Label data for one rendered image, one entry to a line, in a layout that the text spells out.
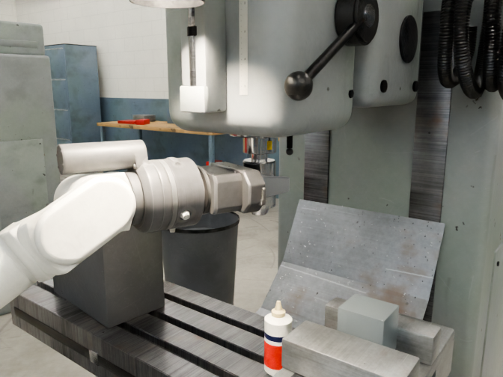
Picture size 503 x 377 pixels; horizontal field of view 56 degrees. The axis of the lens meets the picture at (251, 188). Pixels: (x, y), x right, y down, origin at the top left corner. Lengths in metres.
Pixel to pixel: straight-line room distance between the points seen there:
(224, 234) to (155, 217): 2.03
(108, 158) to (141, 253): 0.34
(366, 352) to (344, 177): 0.50
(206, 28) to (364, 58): 0.24
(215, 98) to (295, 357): 0.32
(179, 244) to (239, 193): 1.98
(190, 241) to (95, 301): 1.68
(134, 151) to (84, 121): 7.41
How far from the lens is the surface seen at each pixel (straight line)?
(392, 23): 0.73
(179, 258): 2.60
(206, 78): 0.54
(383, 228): 0.98
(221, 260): 2.62
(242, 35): 0.55
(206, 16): 0.55
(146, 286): 0.89
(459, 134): 0.92
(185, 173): 0.57
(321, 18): 0.59
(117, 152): 0.56
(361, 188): 1.00
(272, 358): 0.71
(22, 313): 1.08
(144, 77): 7.42
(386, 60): 0.71
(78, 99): 7.91
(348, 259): 0.99
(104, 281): 0.84
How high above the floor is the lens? 1.37
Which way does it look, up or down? 12 degrees down
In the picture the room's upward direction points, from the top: straight up
